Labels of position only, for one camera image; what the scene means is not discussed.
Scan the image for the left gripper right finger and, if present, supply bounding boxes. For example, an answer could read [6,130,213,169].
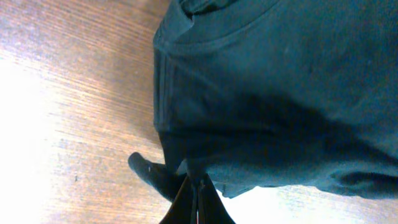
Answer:
[197,174,235,224]

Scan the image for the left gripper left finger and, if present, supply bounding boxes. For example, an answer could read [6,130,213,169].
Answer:
[159,176,197,224]

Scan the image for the black nike t-shirt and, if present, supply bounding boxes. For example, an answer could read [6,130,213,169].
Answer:
[127,0,398,203]

